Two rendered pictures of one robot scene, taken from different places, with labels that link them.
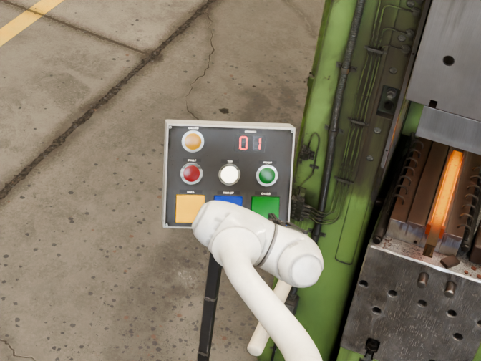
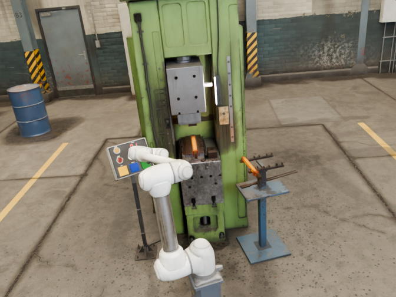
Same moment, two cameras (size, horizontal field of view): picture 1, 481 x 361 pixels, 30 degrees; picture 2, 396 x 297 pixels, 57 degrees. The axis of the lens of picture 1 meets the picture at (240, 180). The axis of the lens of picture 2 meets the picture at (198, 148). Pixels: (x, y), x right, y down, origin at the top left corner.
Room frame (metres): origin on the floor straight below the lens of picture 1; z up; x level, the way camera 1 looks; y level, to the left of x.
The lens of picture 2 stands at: (-1.08, 0.29, 2.39)
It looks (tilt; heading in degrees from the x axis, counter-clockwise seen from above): 24 degrees down; 343
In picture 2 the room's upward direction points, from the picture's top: 5 degrees counter-clockwise
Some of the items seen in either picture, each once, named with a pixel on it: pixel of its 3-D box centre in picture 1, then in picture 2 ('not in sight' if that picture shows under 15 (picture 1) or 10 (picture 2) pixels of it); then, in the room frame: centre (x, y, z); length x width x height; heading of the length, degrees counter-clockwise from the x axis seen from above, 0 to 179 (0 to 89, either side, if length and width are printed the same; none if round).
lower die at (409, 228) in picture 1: (437, 189); (191, 147); (2.01, -0.57, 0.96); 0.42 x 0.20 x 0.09; 165
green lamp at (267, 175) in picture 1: (266, 175); not in sight; (1.81, -0.07, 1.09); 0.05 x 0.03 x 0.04; 75
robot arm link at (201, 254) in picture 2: not in sight; (200, 255); (0.75, -0.21, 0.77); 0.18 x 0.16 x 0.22; 93
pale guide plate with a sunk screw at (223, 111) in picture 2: not in sight; (223, 115); (1.86, -0.86, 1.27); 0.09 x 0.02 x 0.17; 75
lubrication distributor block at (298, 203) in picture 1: (299, 208); not in sight; (2.03, -0.19, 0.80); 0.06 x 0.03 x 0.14; 75
